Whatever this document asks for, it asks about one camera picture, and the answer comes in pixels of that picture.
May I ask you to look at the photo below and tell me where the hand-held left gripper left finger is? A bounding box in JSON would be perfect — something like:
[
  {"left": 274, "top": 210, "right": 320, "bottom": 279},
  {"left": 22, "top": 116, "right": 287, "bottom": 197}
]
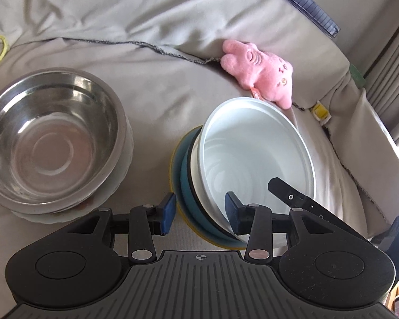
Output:
[{"left": 66, "top": 192, "right": 177, "bottom": 264}]

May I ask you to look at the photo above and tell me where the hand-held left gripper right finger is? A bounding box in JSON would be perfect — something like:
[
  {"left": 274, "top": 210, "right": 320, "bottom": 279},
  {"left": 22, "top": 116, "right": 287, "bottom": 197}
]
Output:
[{"left": 225, "top": 191, "right": 338, "bottom": 264}]

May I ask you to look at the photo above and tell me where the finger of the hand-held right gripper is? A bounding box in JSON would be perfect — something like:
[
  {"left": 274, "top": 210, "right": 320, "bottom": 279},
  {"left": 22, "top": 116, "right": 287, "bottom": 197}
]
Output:
[{"left": 268, "top": 177, "right": 377, "bottom": 245}]

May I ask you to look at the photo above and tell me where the blue enamel bowl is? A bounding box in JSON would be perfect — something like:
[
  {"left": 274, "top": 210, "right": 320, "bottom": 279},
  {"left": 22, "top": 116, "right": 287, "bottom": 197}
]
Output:
[{"left": 177, "top": 129, "right": 244, "bottom": 245}]

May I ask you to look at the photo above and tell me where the white paper bowl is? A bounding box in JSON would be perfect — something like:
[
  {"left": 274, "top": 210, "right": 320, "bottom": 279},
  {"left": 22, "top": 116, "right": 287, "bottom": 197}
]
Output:
[{"left": 191, "top": 96, "right": 317, "bottom": 248}]

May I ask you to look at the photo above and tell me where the white scalloped plate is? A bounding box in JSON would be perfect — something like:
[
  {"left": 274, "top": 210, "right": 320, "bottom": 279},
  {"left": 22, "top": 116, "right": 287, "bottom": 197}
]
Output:
[{"left": 9, "top": 179, "right": 125, "bottom": 224}]

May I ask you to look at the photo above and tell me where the yellow fabric tag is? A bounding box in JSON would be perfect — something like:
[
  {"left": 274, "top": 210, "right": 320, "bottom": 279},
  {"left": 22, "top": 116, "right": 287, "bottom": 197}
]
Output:
[{"left": 312, "top": 100, "right": 332, "bottom": 124}]

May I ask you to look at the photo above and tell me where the pink plush toy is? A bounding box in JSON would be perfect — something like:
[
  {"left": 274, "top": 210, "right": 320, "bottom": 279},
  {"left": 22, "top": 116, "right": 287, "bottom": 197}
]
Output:
[{"left": 220, "top": 39, "right": 295, "bottom": 110}]

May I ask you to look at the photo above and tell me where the green fabric tag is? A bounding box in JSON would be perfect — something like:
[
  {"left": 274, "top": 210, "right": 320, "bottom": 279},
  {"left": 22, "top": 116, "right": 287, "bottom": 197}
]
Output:
[{"left": 350, "top": 64, "right": 367, "bottom": 89}]

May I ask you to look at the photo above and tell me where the stainless steel bowl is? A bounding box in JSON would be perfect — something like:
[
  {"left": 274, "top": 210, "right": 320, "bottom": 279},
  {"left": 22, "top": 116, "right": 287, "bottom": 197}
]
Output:
[{"left": 0, "top": 68, "right": 127, "bottom": 215}]

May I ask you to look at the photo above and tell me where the grey curtain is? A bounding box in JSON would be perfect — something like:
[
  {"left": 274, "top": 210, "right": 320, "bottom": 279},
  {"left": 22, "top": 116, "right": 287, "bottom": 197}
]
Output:
[{"left": 347, "top": 0, "right": 399, "bottom": 147}]

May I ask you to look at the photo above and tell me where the grey sofa cover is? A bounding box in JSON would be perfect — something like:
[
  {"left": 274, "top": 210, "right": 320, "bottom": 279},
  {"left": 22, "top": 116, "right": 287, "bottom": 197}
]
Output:
[{"left": 0, "top": 0, "right": 396, "bottom": 240}]

